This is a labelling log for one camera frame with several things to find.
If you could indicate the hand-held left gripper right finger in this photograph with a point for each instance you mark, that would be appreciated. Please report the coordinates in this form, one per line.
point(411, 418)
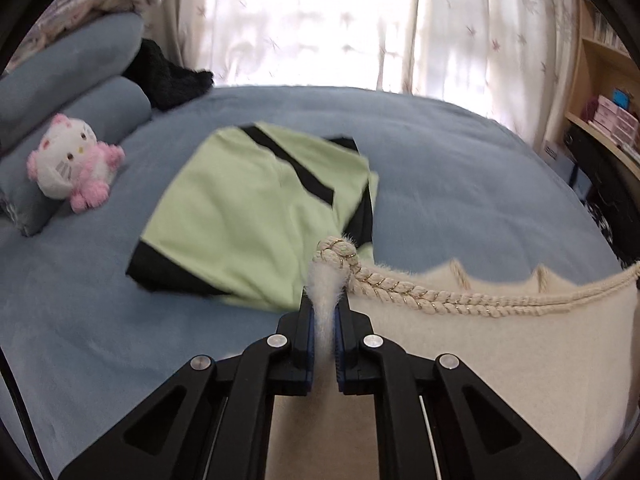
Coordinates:
point(340, 350)

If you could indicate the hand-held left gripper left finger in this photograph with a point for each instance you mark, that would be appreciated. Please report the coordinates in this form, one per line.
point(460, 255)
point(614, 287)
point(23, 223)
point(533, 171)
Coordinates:
point(310, 345)

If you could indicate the cream fuzzy cardigan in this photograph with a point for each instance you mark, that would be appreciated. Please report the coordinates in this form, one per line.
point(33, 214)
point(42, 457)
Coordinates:
point(500, 360)

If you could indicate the green and black shirt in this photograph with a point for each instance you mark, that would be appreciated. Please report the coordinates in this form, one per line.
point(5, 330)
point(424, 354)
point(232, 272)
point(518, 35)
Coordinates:
point(225, 220)

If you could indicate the black and white patterned cloth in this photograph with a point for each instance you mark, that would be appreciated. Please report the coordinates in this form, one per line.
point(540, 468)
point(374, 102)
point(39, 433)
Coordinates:
point(605, 230)

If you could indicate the white carton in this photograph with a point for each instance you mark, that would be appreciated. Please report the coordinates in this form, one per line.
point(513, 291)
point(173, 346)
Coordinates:
point(554, 151)

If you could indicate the black fuzzy garment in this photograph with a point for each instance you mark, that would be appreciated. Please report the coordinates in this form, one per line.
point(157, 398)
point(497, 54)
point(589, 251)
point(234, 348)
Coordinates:
point(165, 80)

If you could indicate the pink and white plush cat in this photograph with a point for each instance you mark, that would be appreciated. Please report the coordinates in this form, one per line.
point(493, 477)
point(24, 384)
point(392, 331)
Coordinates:
point(65, 160)

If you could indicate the blue rolled pillow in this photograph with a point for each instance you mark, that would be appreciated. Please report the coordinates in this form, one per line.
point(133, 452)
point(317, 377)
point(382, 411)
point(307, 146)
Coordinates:
point(110, 110)
point(75, 70)

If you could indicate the white floral curtain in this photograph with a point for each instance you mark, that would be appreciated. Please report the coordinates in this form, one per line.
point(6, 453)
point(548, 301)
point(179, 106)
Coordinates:
point(490, 35)
point(300, 20)

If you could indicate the pink drawer organiser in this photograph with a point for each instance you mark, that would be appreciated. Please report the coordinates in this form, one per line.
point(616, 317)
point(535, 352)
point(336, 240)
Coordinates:
point(617, 120)

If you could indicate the wooden bookshelf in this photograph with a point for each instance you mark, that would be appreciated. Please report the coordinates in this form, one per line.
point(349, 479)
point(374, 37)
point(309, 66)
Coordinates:
point(590, 80)

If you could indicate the small blue box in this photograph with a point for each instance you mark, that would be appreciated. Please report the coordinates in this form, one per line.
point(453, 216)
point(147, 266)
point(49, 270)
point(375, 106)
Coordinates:
point(621, 98)

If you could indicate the row of books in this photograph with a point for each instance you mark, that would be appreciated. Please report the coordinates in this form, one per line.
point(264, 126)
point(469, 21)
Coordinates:
point(610, 35)

